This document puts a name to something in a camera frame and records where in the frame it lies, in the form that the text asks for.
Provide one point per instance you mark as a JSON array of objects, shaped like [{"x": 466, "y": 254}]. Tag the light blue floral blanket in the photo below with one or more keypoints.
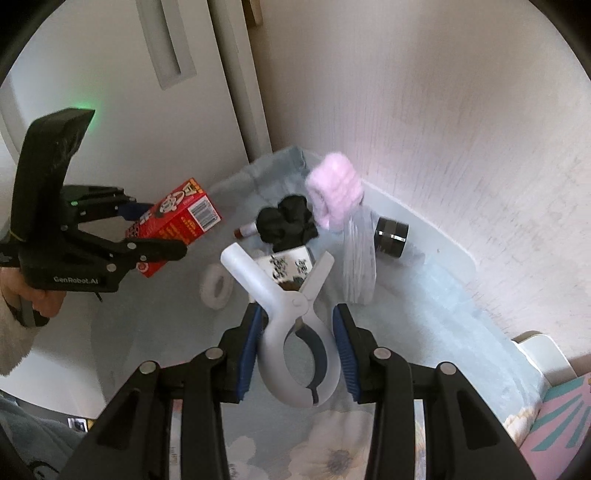
[{"x": 415, "y": 314}]

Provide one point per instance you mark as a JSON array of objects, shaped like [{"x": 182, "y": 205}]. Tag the white cabinet door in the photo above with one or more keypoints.
[{"x": 115, "y": 69}]

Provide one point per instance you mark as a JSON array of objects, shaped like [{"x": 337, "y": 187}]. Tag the large white plastic clip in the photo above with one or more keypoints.
[{"x": 272, "y": 295}]

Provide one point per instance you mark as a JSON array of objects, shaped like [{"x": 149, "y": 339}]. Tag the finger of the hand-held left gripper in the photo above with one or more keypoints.
[
  {"x": 147, "y": 251},
  {"x": 106, "y": 203}
]

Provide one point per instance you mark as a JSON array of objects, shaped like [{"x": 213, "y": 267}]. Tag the red printed carton box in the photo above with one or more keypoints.
[{"x": 180, "y": 217}]

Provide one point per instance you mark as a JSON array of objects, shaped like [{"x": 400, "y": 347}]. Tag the pink mat with teal stripes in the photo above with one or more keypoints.
[{"x": 568, "y": 415}]

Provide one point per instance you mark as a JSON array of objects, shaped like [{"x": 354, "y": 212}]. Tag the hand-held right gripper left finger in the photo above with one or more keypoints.
[{"x": 247, "y": 355}]

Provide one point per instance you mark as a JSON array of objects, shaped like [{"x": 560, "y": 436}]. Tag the pink fluffy scrunchie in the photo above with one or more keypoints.
[{"x": 334, "y": 189}]

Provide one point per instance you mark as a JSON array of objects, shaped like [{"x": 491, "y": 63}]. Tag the white tape roll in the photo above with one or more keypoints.
[{"x": 210, "y": 295}]

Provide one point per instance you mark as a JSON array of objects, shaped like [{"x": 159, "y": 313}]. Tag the person's left forearm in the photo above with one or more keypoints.
[{"x": 11, "y": 341}]

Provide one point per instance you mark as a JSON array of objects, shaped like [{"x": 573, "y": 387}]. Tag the white wooden bed post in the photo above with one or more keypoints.
[{"x": 545, "y": 353}]

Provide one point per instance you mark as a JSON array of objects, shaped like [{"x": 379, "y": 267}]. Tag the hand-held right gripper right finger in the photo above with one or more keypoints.
[{"x": 346, "y": 355}]

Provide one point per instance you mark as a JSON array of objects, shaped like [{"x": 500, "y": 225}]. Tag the white bed frame rail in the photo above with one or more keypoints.
[{"x": 438, "y": 240}]

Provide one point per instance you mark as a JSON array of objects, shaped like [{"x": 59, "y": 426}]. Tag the grey fleece clothing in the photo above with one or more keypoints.
[{"x": 32, "y": 438}]

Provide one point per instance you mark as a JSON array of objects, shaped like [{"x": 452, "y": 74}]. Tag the black and white patterned box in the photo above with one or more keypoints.
[{"x": 288, "y": 265}]

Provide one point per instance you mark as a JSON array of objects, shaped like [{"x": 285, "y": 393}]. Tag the black round jar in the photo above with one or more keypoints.
[{"x": 391, "y": 237}]

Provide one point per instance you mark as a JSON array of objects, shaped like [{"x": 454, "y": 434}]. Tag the black scrunchie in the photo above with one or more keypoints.
[{"x": 286, "y": 224}]

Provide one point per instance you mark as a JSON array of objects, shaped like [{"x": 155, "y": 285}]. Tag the person's left hand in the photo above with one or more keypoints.
[{"x": 37, "y": 302}]

